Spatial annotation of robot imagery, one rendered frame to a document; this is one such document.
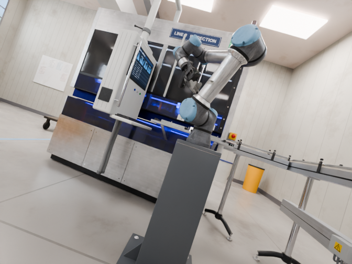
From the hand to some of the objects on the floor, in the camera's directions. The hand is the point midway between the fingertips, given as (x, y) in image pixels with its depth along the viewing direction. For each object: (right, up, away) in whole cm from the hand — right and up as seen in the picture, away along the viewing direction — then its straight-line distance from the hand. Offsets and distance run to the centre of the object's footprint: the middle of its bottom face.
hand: (195, 92), depth 101 cm
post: (+8, -121, +70) cm, 140 cm away
